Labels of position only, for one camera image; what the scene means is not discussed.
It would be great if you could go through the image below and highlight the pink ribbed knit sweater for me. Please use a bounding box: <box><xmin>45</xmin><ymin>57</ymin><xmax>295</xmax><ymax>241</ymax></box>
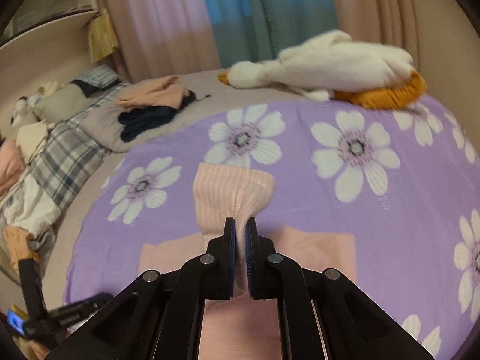
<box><xmin>138</xmin><ymin>163</ymin><xmax>356</xmax><ymax>359</ymax></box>

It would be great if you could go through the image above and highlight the pink crumpled cloth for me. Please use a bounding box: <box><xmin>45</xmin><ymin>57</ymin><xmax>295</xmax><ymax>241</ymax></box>
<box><xmin>0</xmin><ymin>139</ymin><xmax>25</xmax><ymax>195</ymax></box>

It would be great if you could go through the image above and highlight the purple floral bed sheet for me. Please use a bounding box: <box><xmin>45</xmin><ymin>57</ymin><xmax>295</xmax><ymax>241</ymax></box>
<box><xmin>64</xmin><ymin>96</ymin><xmax>479</xmax><ymax>359</ymax></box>

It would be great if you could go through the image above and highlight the folded dark navy garment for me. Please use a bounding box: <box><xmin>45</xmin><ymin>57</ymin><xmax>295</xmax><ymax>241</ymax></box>
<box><xmin>118</xmin><ymin>90</ymin><xmax>197</xmax><ymax>142</ymax></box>

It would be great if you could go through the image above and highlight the grey pillow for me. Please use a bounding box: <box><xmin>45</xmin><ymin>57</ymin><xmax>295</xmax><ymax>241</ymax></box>
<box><xmin>32</xmin><ymin>84</ymin><xmax>92</xmax><ymax>124</ymax></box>

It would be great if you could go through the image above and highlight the folded peach garment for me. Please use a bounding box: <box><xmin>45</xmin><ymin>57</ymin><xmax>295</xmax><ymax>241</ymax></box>
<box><xmin>115</xmin><ymin>76</ymin><xmax>189</xmax><ymax>112</ymax></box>

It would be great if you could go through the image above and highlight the white goose plush toy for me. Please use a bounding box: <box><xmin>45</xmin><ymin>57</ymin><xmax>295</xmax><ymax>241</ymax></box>
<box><xmin>218</xmin><ymin>30</ymin><xmax>427</xmax><ymax>110</ymax></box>

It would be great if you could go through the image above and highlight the yellow hanging cloth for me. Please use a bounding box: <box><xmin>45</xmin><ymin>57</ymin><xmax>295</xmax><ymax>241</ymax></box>
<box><xmin>88</xmin><ymin>10</ymin><xmax>120</xmax><ymax>63</ymax></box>

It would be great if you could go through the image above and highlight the pink curtain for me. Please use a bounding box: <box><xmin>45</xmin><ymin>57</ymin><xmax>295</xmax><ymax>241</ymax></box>
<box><xmin>97</xmin><ymin>0</ymin><xmax>221</xmax><ymax>82</ymax></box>

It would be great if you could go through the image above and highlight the blue teal curtain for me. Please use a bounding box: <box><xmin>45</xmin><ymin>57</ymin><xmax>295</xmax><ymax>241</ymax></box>
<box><xmin>205</xmin><ymin>0</ymin><xmax>338</xmax><ymax>68</ymax></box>

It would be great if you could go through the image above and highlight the wall shelf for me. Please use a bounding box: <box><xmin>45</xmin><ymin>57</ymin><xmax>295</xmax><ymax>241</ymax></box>
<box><xmin>1</xmin><ymin>0</ymin><xmax>98</xmax><ymax>45</ymax></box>

